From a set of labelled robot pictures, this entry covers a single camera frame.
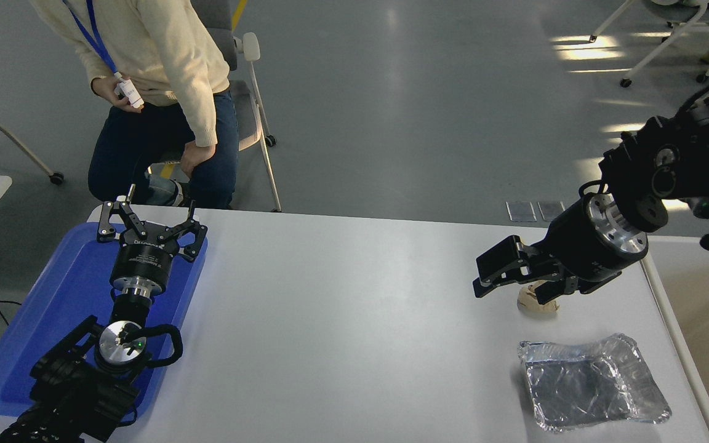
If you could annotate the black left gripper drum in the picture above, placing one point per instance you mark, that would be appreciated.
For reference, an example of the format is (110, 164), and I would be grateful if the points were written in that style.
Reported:
(142, 261)

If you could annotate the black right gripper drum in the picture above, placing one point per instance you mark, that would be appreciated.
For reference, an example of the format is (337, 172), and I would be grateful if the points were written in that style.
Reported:
(573, 249)

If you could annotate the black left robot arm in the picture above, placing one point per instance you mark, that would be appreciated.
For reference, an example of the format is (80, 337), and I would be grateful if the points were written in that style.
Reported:
(77, 394)

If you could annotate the person's left hand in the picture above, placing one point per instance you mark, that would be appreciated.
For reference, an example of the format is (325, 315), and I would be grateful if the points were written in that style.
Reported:
(196, 157)

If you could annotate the person's right hand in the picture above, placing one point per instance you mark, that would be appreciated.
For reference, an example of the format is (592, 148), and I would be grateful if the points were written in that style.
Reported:
(108, 92)

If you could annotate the crumpled tan paper ball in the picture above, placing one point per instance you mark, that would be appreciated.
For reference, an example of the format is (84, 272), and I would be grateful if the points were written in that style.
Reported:
(530, 306)

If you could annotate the clear floor plate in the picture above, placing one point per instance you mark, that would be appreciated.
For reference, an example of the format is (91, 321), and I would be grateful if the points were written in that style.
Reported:
(520, 211)
(550, 210)

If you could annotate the silver foil tray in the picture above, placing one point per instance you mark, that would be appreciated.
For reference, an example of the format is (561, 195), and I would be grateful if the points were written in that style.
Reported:
(588, 381)

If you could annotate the blue plastic tray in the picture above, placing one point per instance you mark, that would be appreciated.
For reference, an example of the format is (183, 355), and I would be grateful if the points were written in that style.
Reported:
(53, 307)

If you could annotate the white frame office chair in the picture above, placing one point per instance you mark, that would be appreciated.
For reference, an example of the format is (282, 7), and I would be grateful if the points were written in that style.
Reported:
(245, 117)

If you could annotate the white frame wheeled chair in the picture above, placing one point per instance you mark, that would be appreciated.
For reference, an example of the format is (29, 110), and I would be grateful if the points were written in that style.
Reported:
(674, 7)

